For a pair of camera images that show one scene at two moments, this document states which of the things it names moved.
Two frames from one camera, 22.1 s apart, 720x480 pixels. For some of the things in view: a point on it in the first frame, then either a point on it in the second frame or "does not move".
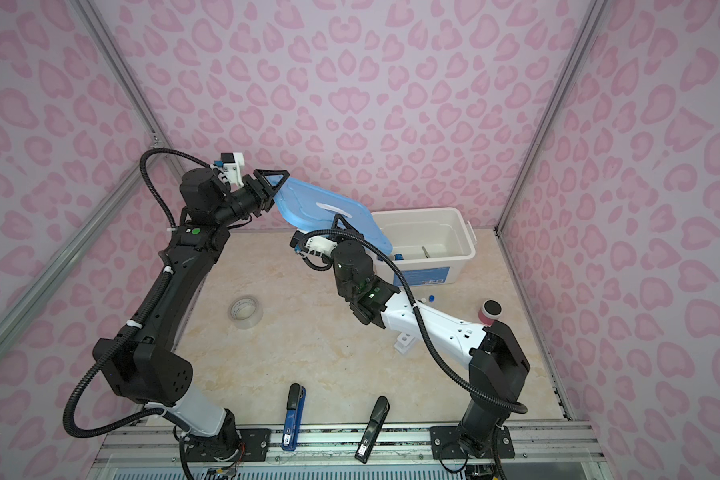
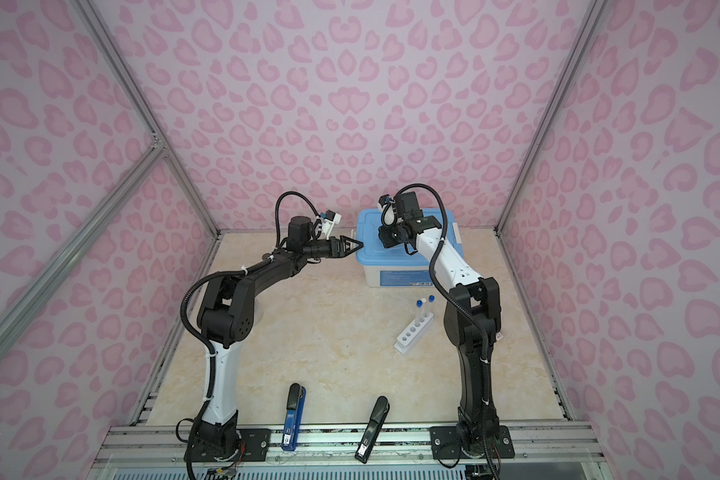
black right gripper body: (341, 239) -> (394, 236)
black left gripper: (264, 202) -> (341, 246)
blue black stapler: (296, 396) does not move
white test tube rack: (402, 342) does not move
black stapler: (380, 412) does not move
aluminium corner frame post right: (592, 19) does not move
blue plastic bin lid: (312, 208) -> (374, 254)
